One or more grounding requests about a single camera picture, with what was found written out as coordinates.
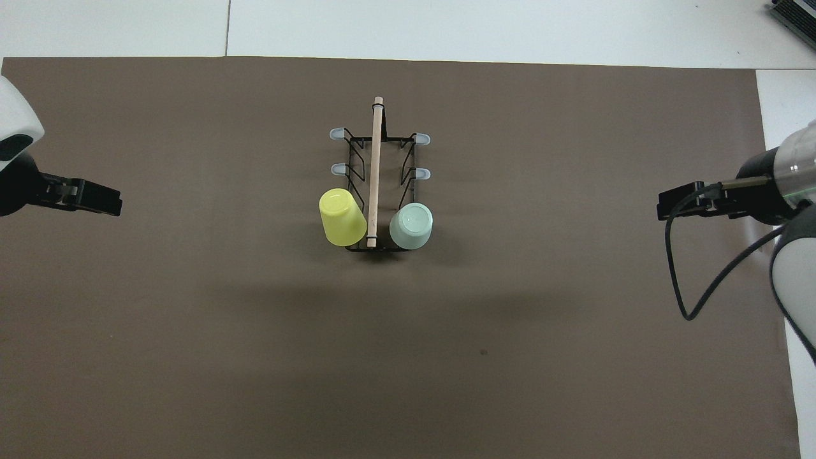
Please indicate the yellow plastic cup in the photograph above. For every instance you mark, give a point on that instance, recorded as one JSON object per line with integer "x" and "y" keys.
{"x": 343, "y": 218}

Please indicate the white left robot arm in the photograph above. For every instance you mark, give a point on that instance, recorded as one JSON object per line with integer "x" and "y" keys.
{"x": 16, "y": 118}

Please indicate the green plastic cup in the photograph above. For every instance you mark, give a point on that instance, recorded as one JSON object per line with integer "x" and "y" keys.
{"x": 411, "y": 226}

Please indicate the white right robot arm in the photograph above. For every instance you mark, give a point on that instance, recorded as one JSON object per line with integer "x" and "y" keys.
{"x": 794, "y": 274}

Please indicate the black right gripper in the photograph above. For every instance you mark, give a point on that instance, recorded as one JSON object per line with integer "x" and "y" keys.
{"x": 768, "y": 188}

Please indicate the grey ribbed device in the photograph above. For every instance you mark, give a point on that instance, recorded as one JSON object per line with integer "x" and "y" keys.
{"x": 795, "y": 14}

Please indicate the brown table mat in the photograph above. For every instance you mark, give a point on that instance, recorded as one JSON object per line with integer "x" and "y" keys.
{"x": 191, "y": 319}

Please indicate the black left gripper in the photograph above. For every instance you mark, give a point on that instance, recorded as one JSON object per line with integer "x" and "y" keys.
{"x": 19, "y": 188}

